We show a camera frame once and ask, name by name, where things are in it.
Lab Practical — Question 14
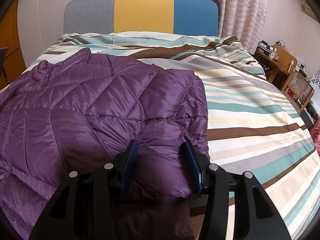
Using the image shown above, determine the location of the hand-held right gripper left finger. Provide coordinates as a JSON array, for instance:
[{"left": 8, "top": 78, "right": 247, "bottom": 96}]
[{"left": 29, "top": 139, "right": 138, "bottom": 240}]

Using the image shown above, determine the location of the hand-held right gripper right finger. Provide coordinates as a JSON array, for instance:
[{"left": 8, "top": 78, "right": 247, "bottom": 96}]
[{"left": 184, "top": 140, "right": 292, "bottom": 240}]

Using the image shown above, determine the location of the purple quilted down jacket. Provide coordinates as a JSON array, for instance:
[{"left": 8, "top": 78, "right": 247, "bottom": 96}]
[{"left": 0, "top": 47, "right": 211, "bottom": 240}]

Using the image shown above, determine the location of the striped bed duvet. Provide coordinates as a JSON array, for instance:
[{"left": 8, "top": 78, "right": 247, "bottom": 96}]
[{"left": 0, "top": 31, "right": 320, "bottom": 240}]

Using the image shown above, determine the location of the wooden desk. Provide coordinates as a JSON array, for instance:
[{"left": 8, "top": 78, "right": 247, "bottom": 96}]
[{"left": 254, "top": 48, "right": 292, "bottom": 90}]

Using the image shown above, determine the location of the rattan wooden chair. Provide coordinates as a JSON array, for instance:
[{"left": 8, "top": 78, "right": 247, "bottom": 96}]
[{"left": 285, "top": 69, "right": 315, "bottom": 113}]

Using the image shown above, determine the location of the black box with jars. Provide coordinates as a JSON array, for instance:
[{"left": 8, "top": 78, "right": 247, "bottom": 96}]
[{"left": 257, "top": 40, "right": 275, "bottom": 56}]

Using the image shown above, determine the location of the white floral paper bag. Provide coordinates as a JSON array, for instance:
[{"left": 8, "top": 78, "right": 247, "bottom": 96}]
[{"left": 309, "top": 74, "right": 320, "bottom": 89}]

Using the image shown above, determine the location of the grey yellow blue headboard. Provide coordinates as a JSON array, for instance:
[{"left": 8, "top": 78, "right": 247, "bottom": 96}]
[{"left": 63, "top": 0, "right": 219, "bottom": 38}]

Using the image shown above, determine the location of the pink patterned curtain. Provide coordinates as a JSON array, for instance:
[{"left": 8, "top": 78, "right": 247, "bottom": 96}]
[{"left": 91, "top": 0, "right": 268, "bottom": 55}]

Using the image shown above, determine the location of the wooden wardrobe door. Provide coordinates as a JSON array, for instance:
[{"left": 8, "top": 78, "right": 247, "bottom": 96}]
[{"left": 0, "top": 5, "right": 27, "bottom": 90}]

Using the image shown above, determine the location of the wooden board with white handle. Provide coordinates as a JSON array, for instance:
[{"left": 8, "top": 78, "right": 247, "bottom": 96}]
[{"left": 272, "top": 44, "right": 298, "bottom": 72}]

